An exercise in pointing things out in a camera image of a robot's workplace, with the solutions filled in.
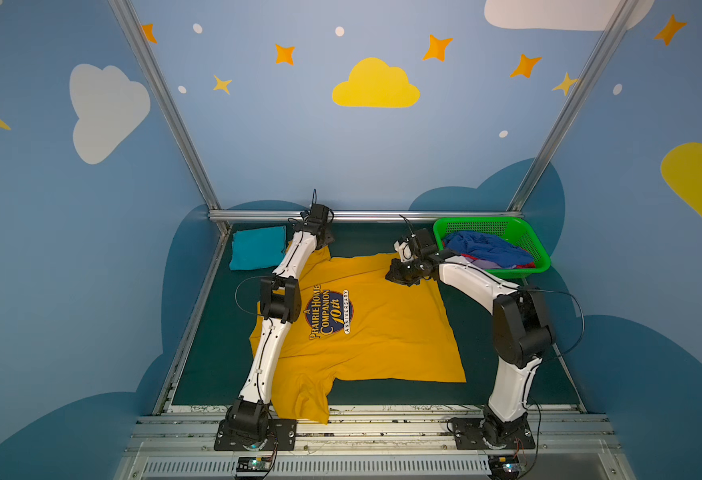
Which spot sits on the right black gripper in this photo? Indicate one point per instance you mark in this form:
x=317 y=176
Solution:
x=403 y=273

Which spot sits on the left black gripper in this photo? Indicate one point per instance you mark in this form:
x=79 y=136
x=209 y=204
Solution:
x=322 y=237

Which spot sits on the yellow printed t-shirt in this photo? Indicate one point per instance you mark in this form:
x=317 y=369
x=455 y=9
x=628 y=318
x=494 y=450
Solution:
x=355 y=325

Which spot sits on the green plastic laundry basket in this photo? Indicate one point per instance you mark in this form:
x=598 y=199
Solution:
x=513 y=230

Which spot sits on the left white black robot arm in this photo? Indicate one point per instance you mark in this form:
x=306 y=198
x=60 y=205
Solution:
x=247 y=420

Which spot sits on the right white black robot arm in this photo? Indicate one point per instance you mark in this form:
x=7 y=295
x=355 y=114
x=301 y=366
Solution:
x=522 y=329

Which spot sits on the folded teal t-shirt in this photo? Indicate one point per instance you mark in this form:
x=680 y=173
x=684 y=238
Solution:
x=258 y=248

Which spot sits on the lavender t-shirt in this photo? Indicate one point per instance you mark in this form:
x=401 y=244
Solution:
x=482 y=263

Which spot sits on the blue t-shirt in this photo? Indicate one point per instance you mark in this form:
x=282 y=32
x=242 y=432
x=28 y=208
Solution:
x=470 y=240

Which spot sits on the red t-shirt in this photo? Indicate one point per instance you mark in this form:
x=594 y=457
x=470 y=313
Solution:
x=506 y=258

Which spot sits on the right green circuit board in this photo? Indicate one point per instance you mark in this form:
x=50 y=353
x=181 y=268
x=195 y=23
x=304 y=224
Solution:
x=504 y=468

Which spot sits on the green circuit board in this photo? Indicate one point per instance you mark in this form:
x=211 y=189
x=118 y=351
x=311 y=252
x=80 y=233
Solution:
x=504 y=468
x=257 y=467

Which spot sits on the left green circuit board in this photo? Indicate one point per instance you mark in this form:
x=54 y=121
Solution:
x=257 y=467

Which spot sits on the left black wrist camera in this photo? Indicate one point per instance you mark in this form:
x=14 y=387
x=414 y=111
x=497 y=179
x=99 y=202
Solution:
x=317 y=218

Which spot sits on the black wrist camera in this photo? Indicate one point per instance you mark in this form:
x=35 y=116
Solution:
x=416 y=245
x=317 y=218

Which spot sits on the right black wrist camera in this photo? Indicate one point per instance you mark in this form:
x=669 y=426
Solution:
x=416 y=245

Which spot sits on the horizontal aluminium frame bar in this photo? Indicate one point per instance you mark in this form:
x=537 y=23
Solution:
x=349 y=216

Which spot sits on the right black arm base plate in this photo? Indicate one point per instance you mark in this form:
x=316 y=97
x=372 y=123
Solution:
x=473 y=433

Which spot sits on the right side table rail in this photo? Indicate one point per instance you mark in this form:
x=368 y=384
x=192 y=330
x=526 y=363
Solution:
x=554 y=382

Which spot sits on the table rail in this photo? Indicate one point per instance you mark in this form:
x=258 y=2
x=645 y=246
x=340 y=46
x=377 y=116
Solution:
x=554 y=382
x=188 y=279

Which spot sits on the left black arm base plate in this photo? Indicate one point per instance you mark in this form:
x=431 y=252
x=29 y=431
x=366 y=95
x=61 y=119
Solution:
x=280 y=434

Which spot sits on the left side table rail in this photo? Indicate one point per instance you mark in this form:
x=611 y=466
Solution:
x=188 y=279

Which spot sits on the aluminium mounting rail base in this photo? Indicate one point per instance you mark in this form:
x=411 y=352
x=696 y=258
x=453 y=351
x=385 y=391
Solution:
x=376 y=442

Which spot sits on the left aluminium frame post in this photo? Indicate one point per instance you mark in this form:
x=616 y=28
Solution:
x=128 y=20

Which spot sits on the aluminium frame post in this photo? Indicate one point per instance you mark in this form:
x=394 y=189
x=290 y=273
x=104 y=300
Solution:
x=605 y=47
x=128 y=20

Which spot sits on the right aluminium frame post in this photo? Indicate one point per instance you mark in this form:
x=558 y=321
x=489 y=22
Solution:
x=605 y=47

